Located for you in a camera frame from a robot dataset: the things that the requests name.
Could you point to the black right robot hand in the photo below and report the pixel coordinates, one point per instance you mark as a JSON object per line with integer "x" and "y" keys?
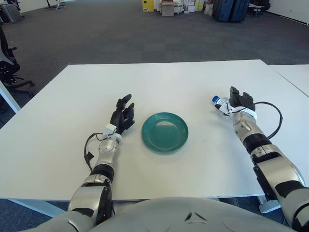
{"x": 243, "y": 101}

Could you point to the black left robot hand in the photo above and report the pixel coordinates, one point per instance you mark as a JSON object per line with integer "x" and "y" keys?
{"x": 122, "y": 118}

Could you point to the clear bottle with blue cap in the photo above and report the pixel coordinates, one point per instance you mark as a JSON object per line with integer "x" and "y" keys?
{"x": 216, "y": 99}

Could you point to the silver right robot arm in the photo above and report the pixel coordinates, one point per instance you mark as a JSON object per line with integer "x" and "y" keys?
{"x": 246, "y": 125}

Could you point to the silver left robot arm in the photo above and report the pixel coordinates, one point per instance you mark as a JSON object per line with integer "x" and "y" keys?
{"x": 107, "y": 147}

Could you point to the green round plate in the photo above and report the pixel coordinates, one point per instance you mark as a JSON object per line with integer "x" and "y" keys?
{"x": 165, "y": 133}

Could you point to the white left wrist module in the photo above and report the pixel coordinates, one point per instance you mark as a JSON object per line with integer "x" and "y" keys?
{"x": 110, "y": 128}

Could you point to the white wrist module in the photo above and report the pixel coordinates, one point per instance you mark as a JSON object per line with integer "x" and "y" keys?
{"x": 228, "y": 110}
{"x": 110, "y": 128}

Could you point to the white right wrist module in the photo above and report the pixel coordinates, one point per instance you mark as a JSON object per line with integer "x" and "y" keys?
{"x": 228, "y": 110}

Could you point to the dark blue suitcase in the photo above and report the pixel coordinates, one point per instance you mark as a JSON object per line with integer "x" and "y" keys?
{"x": 221, "y": 10}
{"x": 240, "y": 10}

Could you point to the black swivel chair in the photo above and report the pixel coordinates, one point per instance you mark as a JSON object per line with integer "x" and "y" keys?
{"x": 258, "y": 7}

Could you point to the white paper bag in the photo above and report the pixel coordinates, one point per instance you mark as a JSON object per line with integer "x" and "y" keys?
{"x": 208, "y": 9}

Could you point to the grey robot torso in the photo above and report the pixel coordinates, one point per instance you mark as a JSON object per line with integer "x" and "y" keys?
{"x": 154, "y": 215}

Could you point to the white shelf unit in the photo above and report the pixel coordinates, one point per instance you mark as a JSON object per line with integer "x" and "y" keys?
{"x": 178, "y": 7}

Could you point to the yellow box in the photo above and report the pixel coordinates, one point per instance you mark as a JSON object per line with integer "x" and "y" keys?
{"x": 147, "y": 5}

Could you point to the brown cardboard box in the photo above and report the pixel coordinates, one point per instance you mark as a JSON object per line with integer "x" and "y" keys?
{"x": 167, "y": 10}

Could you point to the black office chair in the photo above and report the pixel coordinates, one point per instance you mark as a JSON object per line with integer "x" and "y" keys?
{"x": 8, "y": 67}

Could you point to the black chair base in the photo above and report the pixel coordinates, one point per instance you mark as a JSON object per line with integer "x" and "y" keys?
{"x": 55, "y": 4}

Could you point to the grey storage bin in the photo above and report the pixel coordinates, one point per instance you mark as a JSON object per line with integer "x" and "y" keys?
{"x": 12, "y": 13}

